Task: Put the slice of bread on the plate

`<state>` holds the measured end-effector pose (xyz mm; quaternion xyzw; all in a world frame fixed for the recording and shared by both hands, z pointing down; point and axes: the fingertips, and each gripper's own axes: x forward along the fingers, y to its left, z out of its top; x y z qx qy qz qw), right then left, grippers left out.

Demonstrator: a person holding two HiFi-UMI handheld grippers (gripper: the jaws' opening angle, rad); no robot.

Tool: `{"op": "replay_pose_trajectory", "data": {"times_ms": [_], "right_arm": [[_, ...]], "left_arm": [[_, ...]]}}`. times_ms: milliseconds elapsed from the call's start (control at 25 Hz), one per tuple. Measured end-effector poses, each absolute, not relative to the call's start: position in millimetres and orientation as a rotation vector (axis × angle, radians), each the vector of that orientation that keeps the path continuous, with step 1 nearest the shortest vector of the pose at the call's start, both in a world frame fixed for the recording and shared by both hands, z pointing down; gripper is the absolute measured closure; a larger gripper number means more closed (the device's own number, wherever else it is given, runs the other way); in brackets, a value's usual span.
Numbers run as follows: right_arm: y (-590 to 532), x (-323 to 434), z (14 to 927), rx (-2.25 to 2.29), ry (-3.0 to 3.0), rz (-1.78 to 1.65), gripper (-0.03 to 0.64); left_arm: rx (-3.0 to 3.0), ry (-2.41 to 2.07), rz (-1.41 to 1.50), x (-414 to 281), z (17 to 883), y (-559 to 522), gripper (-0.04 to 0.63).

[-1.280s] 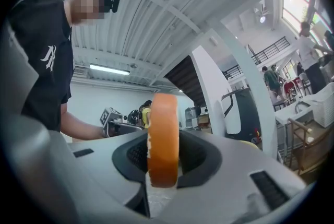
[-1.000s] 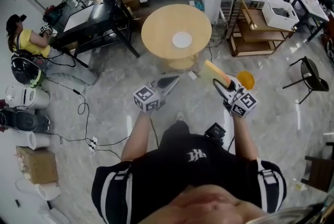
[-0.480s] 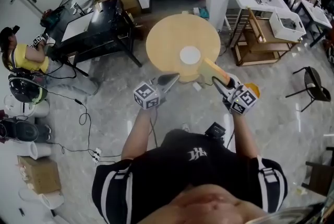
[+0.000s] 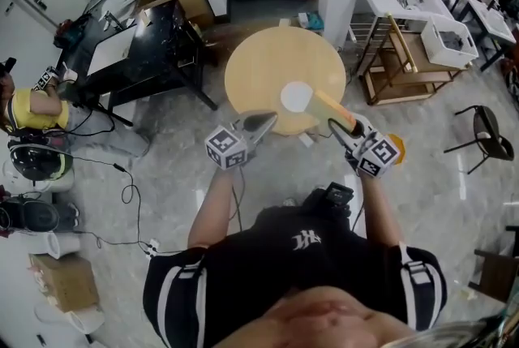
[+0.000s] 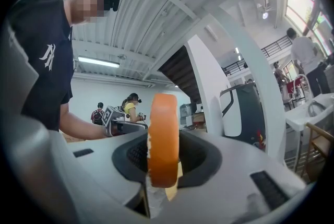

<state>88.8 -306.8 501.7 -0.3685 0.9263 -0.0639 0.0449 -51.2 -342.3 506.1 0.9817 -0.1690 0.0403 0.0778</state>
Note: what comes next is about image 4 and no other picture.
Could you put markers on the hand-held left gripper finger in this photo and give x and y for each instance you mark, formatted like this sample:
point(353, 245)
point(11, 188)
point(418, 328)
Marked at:
point(255, 121)
point(262, 137)

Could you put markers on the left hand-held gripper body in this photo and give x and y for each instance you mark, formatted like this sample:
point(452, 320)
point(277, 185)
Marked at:
point(225, 149)

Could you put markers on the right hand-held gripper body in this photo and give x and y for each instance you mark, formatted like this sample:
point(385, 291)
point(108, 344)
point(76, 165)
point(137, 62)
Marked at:
point(377, 155)

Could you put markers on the white round plate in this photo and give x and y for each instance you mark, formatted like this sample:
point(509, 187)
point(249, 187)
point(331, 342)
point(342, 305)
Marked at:
point(294, 95)

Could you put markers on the person's left forearm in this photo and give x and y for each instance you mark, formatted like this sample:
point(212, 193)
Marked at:
point(211, 208)

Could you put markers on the person's right forearm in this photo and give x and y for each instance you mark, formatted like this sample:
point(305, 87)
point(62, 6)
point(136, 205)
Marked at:
point(379, 208)

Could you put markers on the yellow hexagonal stool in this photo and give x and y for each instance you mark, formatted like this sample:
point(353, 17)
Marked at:
point(399, 147)

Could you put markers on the black waist device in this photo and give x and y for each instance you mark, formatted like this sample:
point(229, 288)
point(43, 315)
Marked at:
point(332, 196)

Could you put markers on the wooden shelf cart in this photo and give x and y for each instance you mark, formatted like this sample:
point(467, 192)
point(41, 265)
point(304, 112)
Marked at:
point(405, 74)

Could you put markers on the round wooden side table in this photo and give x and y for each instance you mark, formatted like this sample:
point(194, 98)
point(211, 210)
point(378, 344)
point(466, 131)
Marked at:
point(275, 54)

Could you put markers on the teal cloth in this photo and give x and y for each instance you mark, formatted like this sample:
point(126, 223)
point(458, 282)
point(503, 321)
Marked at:
point(315, 20)

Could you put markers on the black table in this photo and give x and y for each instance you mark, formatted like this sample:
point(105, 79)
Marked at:
point(158, 54)

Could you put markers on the black metal chair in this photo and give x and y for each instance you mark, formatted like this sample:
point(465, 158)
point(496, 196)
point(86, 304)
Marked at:
point(492, 135)

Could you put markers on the white plastic basket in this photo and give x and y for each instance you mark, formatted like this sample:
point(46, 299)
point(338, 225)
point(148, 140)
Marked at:
point(448, 42)

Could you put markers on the white power strip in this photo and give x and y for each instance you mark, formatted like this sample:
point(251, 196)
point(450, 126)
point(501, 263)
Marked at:
point(152, 248)

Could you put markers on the large cardboard box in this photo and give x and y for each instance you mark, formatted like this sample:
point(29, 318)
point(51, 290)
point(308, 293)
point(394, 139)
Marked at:
point(182, 5)

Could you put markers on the person's black T-shirt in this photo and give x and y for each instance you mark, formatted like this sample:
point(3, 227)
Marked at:
point(284, 277)

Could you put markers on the white board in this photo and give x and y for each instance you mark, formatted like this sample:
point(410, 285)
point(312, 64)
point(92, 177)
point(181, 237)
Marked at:
point(111, 50)

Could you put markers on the dark wooden chair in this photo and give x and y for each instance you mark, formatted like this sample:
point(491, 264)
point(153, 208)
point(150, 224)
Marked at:
point(496, 269)

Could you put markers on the white cup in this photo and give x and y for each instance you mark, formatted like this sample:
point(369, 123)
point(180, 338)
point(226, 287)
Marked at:
point(70, 75)

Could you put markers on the person's face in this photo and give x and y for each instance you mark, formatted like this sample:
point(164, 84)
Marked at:
point(316, 322)

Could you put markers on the green and black helmet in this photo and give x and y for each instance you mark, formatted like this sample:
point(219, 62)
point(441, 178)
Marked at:
point(38, 160)

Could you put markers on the dark tool bag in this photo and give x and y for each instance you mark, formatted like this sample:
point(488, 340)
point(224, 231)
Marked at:
point(73, 30)

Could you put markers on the black bag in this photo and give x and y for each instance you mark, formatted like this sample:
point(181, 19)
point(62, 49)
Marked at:
point(30, 214)

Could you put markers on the brown cardboard box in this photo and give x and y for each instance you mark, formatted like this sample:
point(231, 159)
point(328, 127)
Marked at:
point(65, 281)

